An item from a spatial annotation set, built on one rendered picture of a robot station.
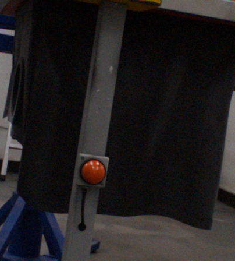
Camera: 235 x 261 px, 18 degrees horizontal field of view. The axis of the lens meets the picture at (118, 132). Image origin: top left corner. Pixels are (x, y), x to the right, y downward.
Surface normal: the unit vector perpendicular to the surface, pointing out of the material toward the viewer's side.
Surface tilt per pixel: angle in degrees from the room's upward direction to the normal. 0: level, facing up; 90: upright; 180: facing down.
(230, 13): 90
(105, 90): 90
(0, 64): 90
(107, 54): 90
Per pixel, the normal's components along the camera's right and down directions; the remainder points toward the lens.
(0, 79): 0.22, 0.08
